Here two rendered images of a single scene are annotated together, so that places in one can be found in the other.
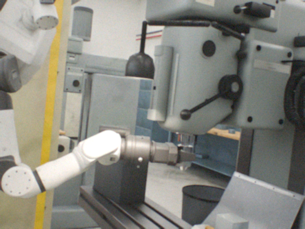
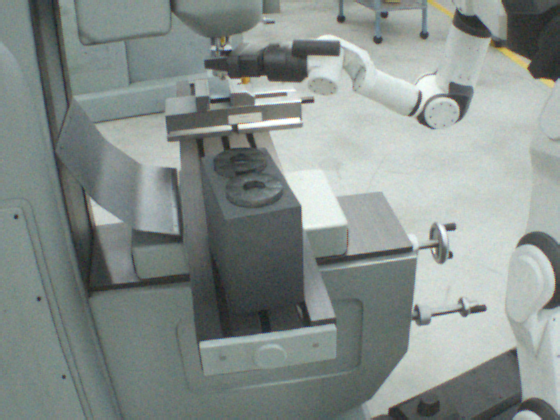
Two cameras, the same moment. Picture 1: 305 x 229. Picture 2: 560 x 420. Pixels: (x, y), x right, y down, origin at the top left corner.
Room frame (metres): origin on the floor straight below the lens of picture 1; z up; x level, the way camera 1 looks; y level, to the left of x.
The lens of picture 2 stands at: (2.32, 0.52, 1.70)
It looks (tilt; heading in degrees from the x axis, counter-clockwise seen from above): 31 degrees down; 202
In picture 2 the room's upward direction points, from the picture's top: 3 degrees counter-clockwise
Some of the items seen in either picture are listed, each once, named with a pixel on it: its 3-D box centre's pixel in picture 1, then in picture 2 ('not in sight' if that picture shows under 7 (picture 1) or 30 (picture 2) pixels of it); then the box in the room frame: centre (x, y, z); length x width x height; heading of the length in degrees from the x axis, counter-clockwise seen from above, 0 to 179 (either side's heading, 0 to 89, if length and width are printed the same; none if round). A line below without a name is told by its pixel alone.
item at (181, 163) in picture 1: (183, 157); (222, 62); (1.06, -0.11, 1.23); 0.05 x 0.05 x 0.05
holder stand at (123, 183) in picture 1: (120, 171); (250, 224); (1.43, 0.11, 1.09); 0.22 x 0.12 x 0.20; 36
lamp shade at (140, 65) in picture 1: (140, 65); not in sight; (0.86, 0.04, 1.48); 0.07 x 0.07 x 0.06
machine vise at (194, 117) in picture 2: not in sight; (231, 103); (0.84, -0.20, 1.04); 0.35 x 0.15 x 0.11; 119
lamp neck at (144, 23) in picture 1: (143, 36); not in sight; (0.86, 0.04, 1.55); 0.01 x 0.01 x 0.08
